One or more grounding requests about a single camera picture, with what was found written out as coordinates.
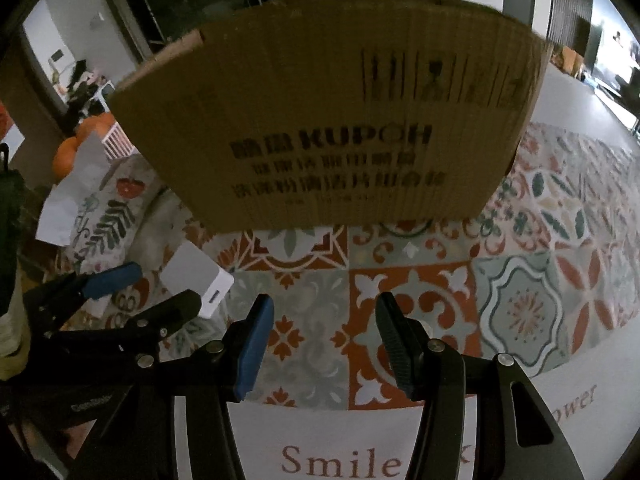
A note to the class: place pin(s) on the orange fruit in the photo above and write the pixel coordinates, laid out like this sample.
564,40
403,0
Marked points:
67,157
97,127

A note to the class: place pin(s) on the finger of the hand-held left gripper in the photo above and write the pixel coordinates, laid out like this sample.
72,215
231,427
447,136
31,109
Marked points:
112,278
167,312

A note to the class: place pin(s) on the white plastic card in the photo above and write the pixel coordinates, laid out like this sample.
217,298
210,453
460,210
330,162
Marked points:
195,275

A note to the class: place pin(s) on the white plastic basket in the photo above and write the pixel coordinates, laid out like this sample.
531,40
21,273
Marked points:
117,142

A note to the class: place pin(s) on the patterned tile-print tablecloth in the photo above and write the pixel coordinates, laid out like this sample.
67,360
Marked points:
525,285

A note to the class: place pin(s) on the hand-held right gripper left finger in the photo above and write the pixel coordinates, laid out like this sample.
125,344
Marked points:
255,347

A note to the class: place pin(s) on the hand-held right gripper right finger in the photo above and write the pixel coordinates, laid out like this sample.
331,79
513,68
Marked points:
400,350

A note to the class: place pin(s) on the cluttered white shelf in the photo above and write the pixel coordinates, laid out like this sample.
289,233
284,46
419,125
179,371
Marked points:
82,87

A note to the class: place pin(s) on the distant brown box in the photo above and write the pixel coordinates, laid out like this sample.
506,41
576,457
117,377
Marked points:
567,60

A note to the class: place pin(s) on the yellow cushion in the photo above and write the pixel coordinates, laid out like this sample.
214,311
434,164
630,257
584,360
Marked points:
9,340

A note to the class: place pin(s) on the brown cardboard box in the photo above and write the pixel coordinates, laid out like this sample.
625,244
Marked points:
325,125

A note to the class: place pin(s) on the dark slatted wall panel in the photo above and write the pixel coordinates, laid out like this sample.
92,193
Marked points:
570,0

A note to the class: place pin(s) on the white crumpled paper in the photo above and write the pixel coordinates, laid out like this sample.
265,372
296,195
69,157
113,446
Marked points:
75,195

